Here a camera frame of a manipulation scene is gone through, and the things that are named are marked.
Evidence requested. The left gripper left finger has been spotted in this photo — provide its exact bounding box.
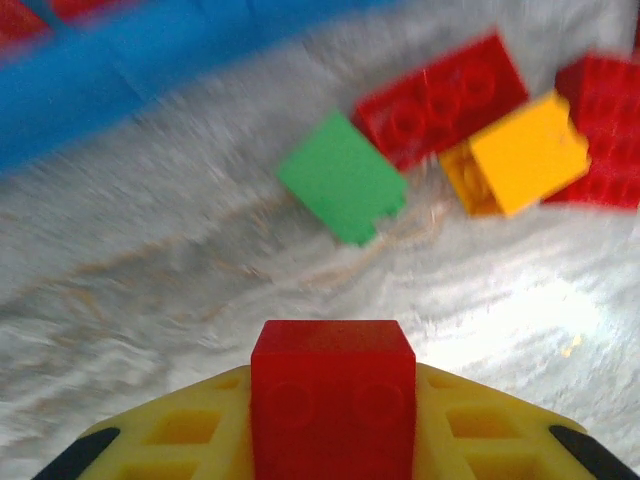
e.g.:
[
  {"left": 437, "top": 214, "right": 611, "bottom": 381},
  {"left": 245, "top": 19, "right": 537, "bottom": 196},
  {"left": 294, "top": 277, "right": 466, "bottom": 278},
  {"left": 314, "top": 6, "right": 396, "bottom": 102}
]
[{"left": 29, "top": 363, "right": 254, "bottom": 480}]

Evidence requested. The small red lego brick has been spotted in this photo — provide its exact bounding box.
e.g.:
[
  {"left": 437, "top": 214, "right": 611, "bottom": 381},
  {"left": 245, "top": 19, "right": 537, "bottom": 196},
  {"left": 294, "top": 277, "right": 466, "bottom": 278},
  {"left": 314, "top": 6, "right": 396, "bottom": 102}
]
[{"left": 249, "top": 319, "right": 418, "bottom": 480}]

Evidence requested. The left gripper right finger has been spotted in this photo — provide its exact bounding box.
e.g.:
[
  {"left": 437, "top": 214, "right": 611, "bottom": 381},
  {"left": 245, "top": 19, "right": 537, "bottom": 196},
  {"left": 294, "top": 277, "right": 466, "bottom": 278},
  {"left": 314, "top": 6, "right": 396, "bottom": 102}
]
[{"left": 414, "top": 362, "right": 640, "bottom": 480}]

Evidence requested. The yellow lego brick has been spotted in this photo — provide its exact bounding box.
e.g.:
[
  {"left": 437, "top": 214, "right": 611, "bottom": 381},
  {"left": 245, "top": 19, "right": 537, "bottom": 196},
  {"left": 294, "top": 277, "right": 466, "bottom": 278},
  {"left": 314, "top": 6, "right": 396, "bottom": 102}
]
[{"left": 438, "top": 89, "right": 593, "bottom": 219}]

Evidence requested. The small green lego brick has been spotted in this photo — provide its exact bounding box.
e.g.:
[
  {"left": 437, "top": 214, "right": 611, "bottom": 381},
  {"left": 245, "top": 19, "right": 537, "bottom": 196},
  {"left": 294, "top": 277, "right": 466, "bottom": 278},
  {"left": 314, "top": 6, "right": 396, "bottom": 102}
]
[{"left": 275, "top": 108, "right": 410, "bottom": 249}]

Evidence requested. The blue three-compartment bin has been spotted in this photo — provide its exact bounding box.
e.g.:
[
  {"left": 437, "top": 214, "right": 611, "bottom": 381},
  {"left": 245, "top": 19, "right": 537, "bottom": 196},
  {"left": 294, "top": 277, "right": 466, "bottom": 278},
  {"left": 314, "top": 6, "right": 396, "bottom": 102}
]
[{"left": 0, "top": 0, "right": 401, "bottom": 176}]

